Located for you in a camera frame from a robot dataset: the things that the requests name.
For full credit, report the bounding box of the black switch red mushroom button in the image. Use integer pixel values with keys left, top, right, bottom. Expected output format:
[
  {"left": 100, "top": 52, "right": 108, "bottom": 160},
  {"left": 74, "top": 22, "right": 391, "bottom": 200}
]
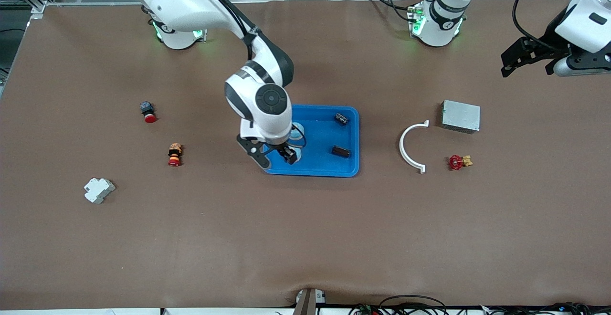
[{"left": 140, "top": 101, "right": 157, "bottom": 124}]

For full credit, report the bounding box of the black looped cable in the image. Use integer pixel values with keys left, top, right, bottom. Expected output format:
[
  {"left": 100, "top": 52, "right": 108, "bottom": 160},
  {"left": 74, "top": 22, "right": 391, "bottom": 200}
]
[{"left": 379, "top": 295, "right": 449, "bottom": 315}]

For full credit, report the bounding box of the red-handled brass valve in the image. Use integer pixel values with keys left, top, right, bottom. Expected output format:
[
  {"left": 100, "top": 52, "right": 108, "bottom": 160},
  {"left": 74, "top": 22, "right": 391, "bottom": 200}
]
[{"left": 448, "top": 154, "right": 474, "bottom": 171}]

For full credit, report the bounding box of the grey metal bracket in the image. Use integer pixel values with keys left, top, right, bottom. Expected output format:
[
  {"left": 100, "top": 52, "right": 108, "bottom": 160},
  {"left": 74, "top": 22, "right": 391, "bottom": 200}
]
[{"left": 293, "top": 288, "right": 327, "bottom": 315}]

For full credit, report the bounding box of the white half-ring pipe clamp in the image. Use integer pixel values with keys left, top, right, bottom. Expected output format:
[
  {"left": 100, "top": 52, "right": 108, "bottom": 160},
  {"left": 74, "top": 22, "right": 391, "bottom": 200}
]
[{"left": 399, "top": 120, "right": 430, "bottom": 174}]

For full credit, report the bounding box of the silver metal power supply box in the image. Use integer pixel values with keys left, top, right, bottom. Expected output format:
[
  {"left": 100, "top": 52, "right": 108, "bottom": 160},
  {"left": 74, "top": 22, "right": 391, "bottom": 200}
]
[{"left": 441, "top": 100, "right": 481, "bottom": 135}]

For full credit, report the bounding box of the black cable bundle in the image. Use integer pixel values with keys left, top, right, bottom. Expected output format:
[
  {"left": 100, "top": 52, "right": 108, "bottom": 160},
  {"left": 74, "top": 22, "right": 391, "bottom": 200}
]
[{"left": 477, "top": 302, "right": 611, "bottom": 315}]

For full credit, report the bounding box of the white DIN rail breaker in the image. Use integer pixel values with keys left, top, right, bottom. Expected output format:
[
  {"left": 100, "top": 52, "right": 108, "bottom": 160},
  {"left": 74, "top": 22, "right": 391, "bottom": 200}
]
[{"left": 84, "top": 178, "right": 116, "bottom": 204}]

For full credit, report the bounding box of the blue plastic tray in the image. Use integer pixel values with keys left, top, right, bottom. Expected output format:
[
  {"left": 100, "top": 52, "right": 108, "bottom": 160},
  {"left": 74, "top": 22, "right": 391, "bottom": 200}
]
[{"left": 261, "top": 104, "right": 360, "bottom": 178}]

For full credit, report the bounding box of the brown table cover mat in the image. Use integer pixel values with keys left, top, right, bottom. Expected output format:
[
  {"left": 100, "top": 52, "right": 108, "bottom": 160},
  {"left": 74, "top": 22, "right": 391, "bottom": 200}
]
[{"left": 0, "top": 0, "right": 611, "bottom": 311}]

